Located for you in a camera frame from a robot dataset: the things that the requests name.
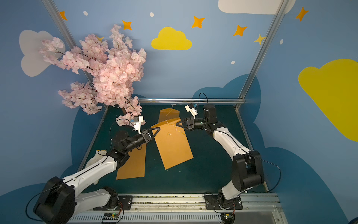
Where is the kraft paper file bag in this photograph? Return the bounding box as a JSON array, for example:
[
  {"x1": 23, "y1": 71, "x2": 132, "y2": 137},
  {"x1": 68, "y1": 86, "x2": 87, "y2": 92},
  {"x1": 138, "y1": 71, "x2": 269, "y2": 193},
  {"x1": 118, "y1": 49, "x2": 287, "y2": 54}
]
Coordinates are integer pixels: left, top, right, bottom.
[
  {"x1": 158, "y1": 108, "x2": 180, "y2": 123},
  {"x1": 151, "y1": 118, "x2": 194, "y2": 170},
  {"x1": 116, "y1": 144, "x2": 146, "y2": 180}
]

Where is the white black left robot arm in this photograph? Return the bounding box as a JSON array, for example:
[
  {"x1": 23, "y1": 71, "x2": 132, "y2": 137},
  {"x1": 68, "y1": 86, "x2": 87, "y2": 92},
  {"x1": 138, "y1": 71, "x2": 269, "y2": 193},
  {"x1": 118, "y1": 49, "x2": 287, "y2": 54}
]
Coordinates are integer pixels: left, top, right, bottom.
[{"x1": 33, "y1": 127, "x2": 160, "y2": 224}]

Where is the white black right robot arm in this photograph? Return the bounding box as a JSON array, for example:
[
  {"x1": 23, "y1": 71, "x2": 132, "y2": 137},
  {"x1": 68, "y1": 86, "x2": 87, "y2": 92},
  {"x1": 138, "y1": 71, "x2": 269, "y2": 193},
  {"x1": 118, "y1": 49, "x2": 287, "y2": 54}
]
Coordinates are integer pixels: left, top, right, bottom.
[{"x1": 176, "y1": 104, "x2": 265, "y2": 204}]

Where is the back horizontal aluminium bar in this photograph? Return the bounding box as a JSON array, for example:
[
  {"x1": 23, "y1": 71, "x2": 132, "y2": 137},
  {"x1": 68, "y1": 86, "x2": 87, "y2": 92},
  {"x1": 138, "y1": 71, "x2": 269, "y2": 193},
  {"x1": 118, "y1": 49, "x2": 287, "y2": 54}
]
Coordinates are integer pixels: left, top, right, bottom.
[{"x1": 138, "y1": 98, "x2": 245, "y2": 105}]

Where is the white work glove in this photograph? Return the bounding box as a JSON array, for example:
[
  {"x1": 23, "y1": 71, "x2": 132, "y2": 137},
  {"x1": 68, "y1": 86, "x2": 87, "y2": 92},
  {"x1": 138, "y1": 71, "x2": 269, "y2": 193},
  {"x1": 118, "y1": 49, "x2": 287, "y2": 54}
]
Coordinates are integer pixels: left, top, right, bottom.
[{"x1": 85, "y1": 150, "x2": 108, "y2": 185}]

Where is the right diagonal aluminium bar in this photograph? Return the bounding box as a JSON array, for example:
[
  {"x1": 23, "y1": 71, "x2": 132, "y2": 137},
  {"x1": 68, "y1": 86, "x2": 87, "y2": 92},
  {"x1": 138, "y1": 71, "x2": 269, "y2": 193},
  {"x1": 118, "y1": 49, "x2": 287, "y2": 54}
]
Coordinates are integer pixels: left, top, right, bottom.
[{"x1": 235, "y1": 0, "x2": 291, "y2": 112}]

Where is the diagonal aluminium bar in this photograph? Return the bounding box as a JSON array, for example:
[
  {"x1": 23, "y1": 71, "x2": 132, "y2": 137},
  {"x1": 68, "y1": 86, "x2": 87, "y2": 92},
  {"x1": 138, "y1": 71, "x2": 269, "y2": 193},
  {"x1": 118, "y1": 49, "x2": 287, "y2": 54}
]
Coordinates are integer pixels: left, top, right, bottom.
[
  {"x1": 41, "y1": 0, "x2": 94, "y2": 82},
  {"x1": 235, "y1": 0, "x2": 291, "y2": 112}
]

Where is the pink artificial blossom tree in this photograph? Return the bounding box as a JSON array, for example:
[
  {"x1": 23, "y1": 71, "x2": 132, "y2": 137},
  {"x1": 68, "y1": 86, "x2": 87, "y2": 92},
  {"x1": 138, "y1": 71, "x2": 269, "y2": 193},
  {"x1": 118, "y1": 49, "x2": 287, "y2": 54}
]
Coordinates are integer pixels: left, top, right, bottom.
[{"x1": 39, "y1": 24, "x2": 147, "y2": 126}]

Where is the left green circuit board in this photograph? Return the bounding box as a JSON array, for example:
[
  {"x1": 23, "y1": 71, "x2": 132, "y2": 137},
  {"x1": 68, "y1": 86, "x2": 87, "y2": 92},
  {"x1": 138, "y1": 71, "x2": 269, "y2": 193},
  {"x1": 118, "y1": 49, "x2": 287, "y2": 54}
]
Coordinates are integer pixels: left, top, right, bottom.
[{"x1": 101, "y1": 213, "x2": 120, "y2": 224}]

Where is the right round circuit board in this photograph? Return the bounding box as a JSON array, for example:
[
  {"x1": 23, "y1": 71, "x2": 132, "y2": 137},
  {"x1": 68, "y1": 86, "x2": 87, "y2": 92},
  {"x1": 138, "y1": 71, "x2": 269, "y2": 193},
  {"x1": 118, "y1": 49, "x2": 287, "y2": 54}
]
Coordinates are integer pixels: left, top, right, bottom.
[{"x1": 220, "y1": 213, "x2": 235, "y2": 224}]

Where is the left diagonal aluminium bar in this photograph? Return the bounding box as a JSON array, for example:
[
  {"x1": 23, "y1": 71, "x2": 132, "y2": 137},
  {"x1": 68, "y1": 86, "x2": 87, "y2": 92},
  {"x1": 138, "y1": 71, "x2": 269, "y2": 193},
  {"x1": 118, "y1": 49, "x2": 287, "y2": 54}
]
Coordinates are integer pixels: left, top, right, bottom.
[{"x1": 41, "y1": 0, "x2": 94, "y2": 82}]

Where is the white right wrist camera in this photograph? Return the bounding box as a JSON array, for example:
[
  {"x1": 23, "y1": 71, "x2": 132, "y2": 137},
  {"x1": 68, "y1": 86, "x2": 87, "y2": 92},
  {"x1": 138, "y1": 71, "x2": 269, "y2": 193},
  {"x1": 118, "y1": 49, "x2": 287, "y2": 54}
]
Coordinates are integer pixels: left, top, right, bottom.
[{"x1": 185, "y1": 103, "x2": 198, "y2": 119}]

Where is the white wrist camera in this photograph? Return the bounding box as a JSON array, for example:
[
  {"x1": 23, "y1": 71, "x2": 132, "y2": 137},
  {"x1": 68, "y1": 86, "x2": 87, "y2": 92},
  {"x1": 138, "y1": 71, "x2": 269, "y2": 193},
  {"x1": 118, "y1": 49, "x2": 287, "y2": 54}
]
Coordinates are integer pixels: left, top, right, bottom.
[
  {"x1": 133, "y1": 116, "x2": 144, "y2": 134},
  {"x1": 185, "y1": 103, "x2": 198, "y2": 119}
]

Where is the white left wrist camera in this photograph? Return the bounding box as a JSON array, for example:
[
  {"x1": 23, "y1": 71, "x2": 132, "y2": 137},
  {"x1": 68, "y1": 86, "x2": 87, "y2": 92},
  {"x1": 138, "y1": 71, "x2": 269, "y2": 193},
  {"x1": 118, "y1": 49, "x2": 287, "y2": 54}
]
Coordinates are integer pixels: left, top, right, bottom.
[{"x1": 133, "y1": 116, "x2": 144, "y2": 134}]

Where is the right side table rail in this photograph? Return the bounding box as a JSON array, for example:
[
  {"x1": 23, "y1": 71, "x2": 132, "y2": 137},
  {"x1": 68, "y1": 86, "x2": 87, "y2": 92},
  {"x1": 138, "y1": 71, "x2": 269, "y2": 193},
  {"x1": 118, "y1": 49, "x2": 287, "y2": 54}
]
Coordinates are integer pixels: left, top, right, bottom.
[{"x1": 234, "y1": 107, "x2": 268, "y2": 193}]

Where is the table rail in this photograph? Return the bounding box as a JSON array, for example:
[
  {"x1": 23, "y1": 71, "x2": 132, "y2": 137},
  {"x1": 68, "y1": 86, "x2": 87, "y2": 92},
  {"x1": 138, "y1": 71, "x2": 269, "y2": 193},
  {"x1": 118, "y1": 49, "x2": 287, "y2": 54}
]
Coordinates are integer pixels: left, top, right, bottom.
[
  {"x1": 61, "y1": 109, "x2": 106, "y2": 177},
  {"x1": 234, "y1": 107, "x2": 268, "y2": 193}
]

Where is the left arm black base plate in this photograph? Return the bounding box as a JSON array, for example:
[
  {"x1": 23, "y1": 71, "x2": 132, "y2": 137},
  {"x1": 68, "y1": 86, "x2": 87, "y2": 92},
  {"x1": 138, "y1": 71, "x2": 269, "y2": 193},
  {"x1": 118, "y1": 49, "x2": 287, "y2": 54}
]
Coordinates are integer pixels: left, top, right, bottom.
[{"x1": 92, "y1": 195, "x2": 133, "y2": 211}]

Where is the left side table rail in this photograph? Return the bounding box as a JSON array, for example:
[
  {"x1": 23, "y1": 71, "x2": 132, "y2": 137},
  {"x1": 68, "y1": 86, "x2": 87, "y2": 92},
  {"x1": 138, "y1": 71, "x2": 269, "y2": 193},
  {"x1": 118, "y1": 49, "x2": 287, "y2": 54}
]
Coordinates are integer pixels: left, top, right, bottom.
[{"x1": 61, "y1": 109, "x2": 106, "y2": 177}]

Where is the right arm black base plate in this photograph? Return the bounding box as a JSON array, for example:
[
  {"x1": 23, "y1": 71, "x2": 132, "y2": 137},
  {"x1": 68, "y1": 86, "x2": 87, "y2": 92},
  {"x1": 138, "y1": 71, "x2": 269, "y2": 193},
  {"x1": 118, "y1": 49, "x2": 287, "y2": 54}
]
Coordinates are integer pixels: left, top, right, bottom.
[{"x1": 203, "y1": 193, "x2": 243, "y2": 211}]

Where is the aluminium front mounting rail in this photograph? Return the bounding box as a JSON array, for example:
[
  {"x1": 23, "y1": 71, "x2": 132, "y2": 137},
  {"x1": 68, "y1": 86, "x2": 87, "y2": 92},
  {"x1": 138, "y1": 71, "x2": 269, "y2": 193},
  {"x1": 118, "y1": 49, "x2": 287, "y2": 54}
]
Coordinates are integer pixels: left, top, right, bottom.
[{"x1": 66, "y1": 193, "x2": 288, "y2": 224}]

